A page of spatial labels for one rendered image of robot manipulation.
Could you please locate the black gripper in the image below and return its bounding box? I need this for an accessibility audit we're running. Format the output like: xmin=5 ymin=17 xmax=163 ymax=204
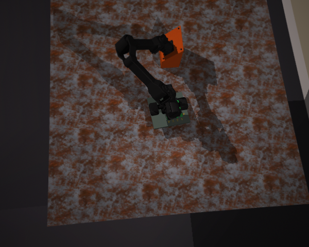
xmin=149 ymin=97 xmax=188 ymax=116

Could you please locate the grey switch panel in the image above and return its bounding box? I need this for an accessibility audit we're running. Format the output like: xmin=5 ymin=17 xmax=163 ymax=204
xmin=147 ymin=92 xmax=191 ymax=130

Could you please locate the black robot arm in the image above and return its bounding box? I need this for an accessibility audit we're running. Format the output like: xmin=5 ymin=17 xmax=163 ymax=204
xmin=115 ymin=34 xmax=181 ymax=120

